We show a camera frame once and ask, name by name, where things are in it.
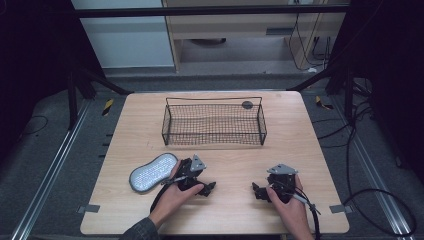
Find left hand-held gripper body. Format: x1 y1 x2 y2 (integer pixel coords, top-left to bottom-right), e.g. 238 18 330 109
176 153 208 193

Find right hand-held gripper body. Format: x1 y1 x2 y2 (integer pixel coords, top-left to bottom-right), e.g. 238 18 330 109
266 163 299 205

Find person's right hand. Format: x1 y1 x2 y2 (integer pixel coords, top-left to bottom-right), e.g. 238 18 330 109
266 175 315 233

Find person's left hand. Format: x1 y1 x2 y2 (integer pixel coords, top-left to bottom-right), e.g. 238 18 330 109
148 159 205 230

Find grey oval sponge pad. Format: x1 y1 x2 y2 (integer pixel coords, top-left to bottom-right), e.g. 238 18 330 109
128 152 180 195

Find yellow black striped tape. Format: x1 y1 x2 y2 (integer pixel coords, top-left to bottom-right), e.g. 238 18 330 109
314 95 335 111
101 97 115 117

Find black metal stand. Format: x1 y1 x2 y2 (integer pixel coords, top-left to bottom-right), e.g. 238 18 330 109
287 64 356 123
65 64 135 132

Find light wooden desk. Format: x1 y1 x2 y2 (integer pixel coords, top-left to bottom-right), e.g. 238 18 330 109
162 0 352 73

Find white cabinet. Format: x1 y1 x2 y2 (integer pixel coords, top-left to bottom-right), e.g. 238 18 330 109
70 0 175 69

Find dark curtain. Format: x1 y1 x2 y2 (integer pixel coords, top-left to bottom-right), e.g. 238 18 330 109
328 0 424 188
0 0 108 168

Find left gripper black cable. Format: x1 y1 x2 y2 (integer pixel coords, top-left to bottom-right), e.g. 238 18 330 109
149 175 188 214

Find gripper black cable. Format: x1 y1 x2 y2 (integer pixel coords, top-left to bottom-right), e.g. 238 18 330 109
149 175 188 214
283 184 323 240

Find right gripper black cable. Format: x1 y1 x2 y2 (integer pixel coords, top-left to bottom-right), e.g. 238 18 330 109
283 184 323 240

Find black wire mesh basket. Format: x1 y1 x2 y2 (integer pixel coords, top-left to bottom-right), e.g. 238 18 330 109
161 96 268 147

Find grey table bracket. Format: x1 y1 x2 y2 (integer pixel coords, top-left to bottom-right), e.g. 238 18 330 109
76 203 101 215
328 203 354 215

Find aluminium floor rail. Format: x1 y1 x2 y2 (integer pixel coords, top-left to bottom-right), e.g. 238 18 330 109
331 95 416 240
9 99 92 240

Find looped black floor cable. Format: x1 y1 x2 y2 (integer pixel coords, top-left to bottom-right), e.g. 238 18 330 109
342 187 418 238

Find hanging black desk cables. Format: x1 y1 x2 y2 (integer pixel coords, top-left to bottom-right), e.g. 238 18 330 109
287 0 333 73

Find thin black floor cable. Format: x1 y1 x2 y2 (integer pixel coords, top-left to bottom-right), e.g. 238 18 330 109
19 114 50 137

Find black horizontal frame bar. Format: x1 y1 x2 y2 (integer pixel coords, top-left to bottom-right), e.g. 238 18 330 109
71 4 351 19

